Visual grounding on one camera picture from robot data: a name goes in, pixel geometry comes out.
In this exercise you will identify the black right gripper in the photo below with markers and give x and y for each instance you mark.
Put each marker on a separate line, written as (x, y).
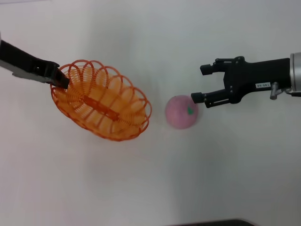
(254, 75)

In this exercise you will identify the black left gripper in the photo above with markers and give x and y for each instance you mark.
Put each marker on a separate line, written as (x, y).
(23, 61)

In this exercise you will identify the pink peach with green leaf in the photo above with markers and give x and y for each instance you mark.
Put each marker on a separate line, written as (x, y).
(178, 113)

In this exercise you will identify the orange woven plastic basket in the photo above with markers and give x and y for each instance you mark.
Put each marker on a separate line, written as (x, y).
(101, 109)

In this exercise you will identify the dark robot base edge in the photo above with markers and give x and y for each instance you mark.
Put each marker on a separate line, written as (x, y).
(223, 223)

